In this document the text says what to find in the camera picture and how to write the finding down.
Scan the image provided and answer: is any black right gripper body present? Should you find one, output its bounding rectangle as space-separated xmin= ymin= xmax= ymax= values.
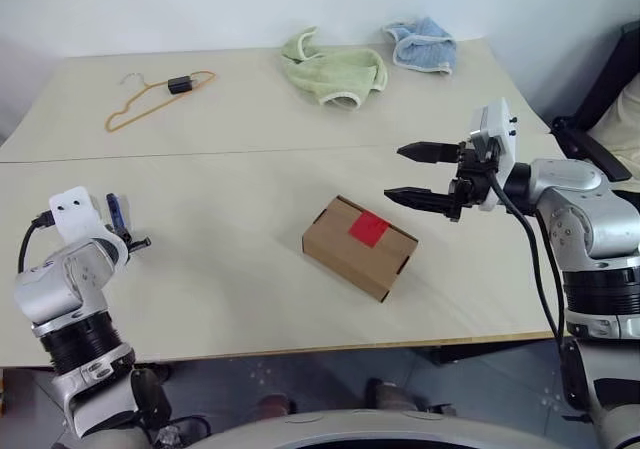
xmin=446 ymin=138 xmax=502 ymax=223

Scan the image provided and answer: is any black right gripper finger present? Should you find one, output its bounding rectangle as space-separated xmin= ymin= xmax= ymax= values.
xmin=396 ymin=140 xmax=462 ymax=166
xmin=383 ymin=185 xmax=454 ymax=216

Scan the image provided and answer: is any brown cardboard box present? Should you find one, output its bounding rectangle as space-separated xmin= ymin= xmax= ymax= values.
xmin=301 ymin=194 xmax=420 ymax=304

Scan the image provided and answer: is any red tape square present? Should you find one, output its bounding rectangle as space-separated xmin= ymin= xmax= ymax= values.
xmin=347 ymin=211 xmax=392 ymax=249

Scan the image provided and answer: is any blue towel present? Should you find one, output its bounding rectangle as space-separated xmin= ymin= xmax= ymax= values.
xmin=383 ymin=15 xmax=458 ymax=77

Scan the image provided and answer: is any green towel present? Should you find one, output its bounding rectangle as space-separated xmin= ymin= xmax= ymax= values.
xmin=280 ymin=25 xmax=389 ymax=112

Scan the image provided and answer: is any black chair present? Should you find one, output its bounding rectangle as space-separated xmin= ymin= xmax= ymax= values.
xmin=548 ymin=18 xmax=640 ymax=183

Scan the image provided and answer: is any small black clip block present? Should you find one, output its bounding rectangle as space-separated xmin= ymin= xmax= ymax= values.
xmin=167 ymin=75 xmax=195 ymax=96

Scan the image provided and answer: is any cream cushion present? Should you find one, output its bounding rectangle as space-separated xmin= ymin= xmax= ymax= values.
xmin=587 ymin=75 xmax=640 ymax=180

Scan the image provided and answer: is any dark rounded shape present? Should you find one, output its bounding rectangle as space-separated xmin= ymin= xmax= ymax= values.
xmin=158 ymin=415 xmax=212 ymax=445
xmin=256 ymin=392 xmax=297 ymax=421

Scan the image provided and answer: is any silver robot torso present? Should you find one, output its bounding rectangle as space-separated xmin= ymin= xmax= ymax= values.
xmin=182 ymin=407 xmax=614 ymax=449

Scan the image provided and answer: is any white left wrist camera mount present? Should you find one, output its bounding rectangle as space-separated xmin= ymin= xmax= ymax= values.
xmin=48 ymin=185 xmax=127 ymax=266

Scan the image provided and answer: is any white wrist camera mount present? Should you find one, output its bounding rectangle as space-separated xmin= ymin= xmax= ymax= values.
xmin=468 ymin=97 xmax=520 ymax=213
xmin=48 ymin=185 xmax=127 ymax=266

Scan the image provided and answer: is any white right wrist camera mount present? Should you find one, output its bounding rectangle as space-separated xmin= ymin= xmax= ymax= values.
xmin=468 ymin=97 xmax=520 ymax=213

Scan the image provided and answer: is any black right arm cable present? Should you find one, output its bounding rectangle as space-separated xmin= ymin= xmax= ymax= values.
xmin=484 ymin=166 xmax=569 ymax=356

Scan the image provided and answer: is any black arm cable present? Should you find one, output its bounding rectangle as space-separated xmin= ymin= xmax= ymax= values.
xmin=17 ymin=210 xmax=54 ymax=275
xmin=484 ymin=166 xmax=569 ymax=356

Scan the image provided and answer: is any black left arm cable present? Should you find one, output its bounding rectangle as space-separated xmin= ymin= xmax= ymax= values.
xmin=17 ymin=210 xmax=54 ymax=275

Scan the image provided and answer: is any orange wire clothes hanger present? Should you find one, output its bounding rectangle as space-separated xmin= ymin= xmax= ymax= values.
xmin=102 ymin=69 xmax=218 ymax=135

